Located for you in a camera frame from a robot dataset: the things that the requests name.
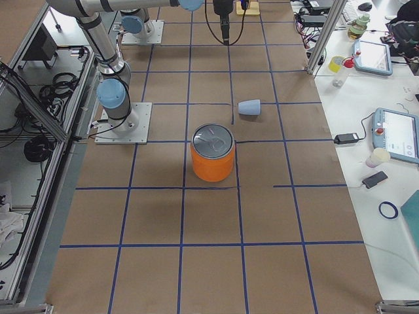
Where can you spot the yellow tape roll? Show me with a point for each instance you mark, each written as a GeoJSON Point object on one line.
{"type": "Point", "coordinates": [336, 63]}

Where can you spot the teach pendant tablet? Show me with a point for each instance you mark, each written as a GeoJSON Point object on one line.
{"type": "Point", "coordinates": [372, 58]}
{"type": "Point", "coordinates": [396, 132]}

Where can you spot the teal board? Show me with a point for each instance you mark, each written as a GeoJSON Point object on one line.
{"type": "Point", "coordinates": [410, 211]}

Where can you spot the far teach pendant tablet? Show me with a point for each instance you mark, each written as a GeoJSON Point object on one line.
{"type": "Point", "coordinates": [372, 58]}

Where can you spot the white paper cup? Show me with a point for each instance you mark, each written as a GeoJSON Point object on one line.
{"type": "Point", "coordinates": [378, 156]}

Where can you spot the black smartphone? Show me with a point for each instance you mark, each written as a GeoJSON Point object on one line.
{"type": "Point", "coordinates": [374, 179]}

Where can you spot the light blue plastic cup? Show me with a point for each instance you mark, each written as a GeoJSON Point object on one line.
{"type": "Point", "coordinates": [250, 107]}

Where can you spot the aluminium frame post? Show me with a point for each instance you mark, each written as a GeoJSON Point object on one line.
{"type": "Point", "coordinates": [327, 29]}

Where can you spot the red capped squeeze bottle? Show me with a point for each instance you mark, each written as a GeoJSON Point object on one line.
{"type": "Point", "coordinates": [345, 69]}

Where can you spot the near teach pendant tablet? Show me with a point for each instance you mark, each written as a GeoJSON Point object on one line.
{"type": "Point", "coordinates": [396, 132]}

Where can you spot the wooden mug tree stand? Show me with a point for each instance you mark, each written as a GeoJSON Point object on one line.
{"type": "Point", "coordinates": [247, 7]}

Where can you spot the orange canister with grey lid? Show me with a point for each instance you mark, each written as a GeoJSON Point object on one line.
{"type": "Point", "coordinates": [212, 152]}

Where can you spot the black power adapter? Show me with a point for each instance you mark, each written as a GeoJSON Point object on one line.
{"type": "Point", "coordinates": [346, 138]}

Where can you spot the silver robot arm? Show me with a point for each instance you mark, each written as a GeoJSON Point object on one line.
{"type": "Point", "coordinates": [142, 14]}
{"type": "Point", "coordinates": [113, 92]}

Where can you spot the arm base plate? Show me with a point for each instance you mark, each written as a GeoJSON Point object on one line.
{"type": "Point", "coordinates": [135, 128]}
{"type": "Point", "coordinates": [136, 32]}

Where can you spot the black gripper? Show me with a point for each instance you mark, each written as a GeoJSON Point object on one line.
{"type": "Point", "coordinates": [221, 7]}

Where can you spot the green glass jar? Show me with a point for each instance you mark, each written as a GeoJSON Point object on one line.
{"type": "Point", "coordinates": [358, 26]}

